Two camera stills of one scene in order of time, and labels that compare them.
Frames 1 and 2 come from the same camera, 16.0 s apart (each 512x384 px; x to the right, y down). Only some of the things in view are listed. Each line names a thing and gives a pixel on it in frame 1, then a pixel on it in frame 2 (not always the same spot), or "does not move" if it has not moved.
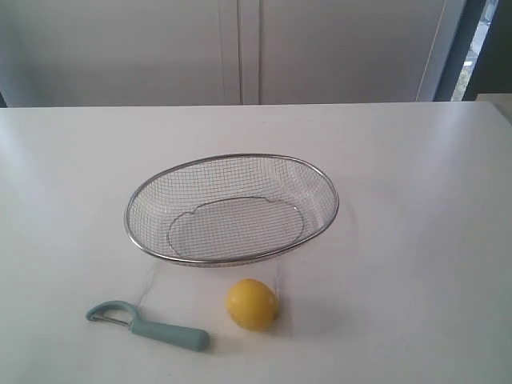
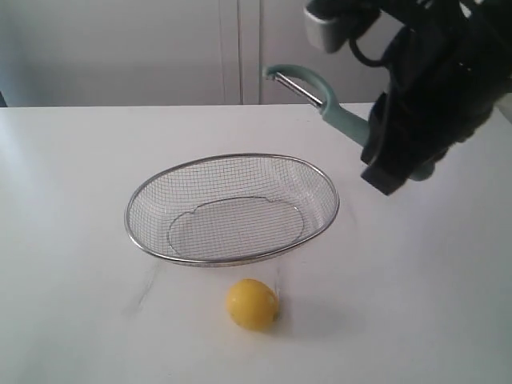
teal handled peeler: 124,314 -> 314,90
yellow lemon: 252,304 does not move
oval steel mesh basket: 230,209 does not move
